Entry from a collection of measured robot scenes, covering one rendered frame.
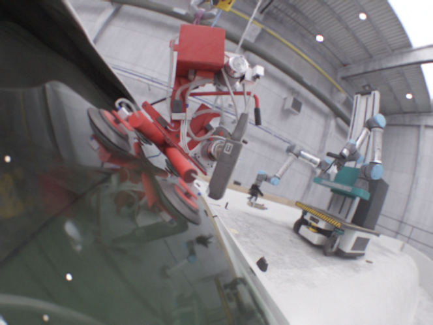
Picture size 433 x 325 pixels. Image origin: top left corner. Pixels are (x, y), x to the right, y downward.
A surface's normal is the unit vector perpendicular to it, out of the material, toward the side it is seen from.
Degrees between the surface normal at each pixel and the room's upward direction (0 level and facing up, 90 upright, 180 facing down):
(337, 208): 90
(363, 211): 90
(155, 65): 90
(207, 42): 90
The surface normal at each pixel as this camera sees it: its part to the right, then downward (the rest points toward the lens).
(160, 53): 0.28, 0.13
